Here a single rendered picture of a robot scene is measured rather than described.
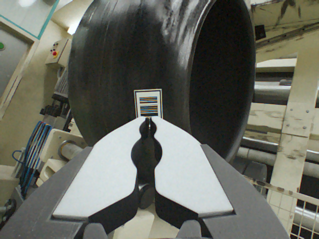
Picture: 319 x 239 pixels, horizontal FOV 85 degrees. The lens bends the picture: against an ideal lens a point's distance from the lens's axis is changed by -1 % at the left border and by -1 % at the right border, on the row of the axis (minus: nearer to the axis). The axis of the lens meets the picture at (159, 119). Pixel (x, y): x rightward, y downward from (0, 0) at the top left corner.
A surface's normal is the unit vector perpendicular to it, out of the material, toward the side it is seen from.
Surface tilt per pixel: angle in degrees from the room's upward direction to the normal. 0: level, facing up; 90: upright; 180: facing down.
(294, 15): 180
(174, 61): 93
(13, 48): 90
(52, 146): 90
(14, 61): 90
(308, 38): 162
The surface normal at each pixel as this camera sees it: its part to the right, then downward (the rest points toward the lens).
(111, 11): -0.59, -0.29
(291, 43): -0.07, 0.94
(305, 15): -0.32, 0.93
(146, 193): 0.76, 0.14
